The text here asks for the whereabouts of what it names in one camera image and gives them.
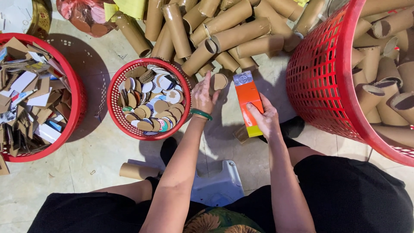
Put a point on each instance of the small red plastic basket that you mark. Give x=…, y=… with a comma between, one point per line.
x=113, y=103

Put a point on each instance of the person's left hand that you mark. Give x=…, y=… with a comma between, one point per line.
x=202, y=97

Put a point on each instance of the person's right hand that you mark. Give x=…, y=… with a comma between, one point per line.
x=268, y=123

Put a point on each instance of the yellow paper sheet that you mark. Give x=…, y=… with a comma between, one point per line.
x=129, y=7

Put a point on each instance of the round brown cardboard disc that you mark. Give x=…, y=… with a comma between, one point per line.
x=220, y=81

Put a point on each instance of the person's floral shirt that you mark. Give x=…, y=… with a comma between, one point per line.
x=220, y=221

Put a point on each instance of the orange tape dispenser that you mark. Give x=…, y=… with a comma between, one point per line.
x=247, y=93

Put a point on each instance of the pile of cardboard discs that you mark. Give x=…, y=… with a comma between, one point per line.
x=152, y=103

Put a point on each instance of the wide red basket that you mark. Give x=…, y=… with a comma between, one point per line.
x=79, y=97

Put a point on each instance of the small metal clip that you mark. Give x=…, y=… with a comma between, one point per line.
x=122, y=56

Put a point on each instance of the gold patterned tin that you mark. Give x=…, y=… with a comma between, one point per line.
x=40, y=17

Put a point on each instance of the green bangle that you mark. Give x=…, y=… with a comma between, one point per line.
x=201, y=112

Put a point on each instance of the flat cardboard piece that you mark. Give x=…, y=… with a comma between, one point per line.
x=3, y=166

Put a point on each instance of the heap of cardboard scraps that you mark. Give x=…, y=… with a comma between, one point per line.
x=32, y=97

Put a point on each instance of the red plastic bag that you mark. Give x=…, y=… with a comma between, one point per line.
x=84, y=16

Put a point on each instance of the single long cardboard tube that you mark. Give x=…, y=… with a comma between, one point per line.
x=137, y=171

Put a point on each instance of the person's black shorts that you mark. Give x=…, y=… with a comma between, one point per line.
x=349, y=197

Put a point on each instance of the person's black sock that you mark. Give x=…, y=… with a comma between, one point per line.
x=291, y=127

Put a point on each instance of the grey plastic stool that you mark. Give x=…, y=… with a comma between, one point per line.
x=216, y=186

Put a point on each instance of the capped cardboard tubes batch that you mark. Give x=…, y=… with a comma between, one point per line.
x=381, y=81

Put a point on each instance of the pile of brown cardboard tubes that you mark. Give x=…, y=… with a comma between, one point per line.
x=226, y=29

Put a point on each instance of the tall red mesh basket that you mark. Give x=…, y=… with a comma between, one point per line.
x=317, y=74

